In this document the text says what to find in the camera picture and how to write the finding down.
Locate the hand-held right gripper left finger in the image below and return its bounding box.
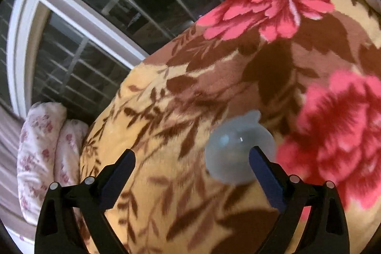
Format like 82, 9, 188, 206
35, 149, 136, 254

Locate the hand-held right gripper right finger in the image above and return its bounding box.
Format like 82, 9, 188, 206
249, 146, 350, 254

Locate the translucent plastic cup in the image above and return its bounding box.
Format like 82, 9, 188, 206
205, 110, 276, 185

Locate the white floral pillow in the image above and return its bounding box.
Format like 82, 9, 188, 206
17, 102, 67, 225
55, 120, 90, 183

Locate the floral plush blanket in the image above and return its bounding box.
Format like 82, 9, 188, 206
79, 0, 381, 254

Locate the white window frame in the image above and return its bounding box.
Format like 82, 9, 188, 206
6, 0, 149, 124

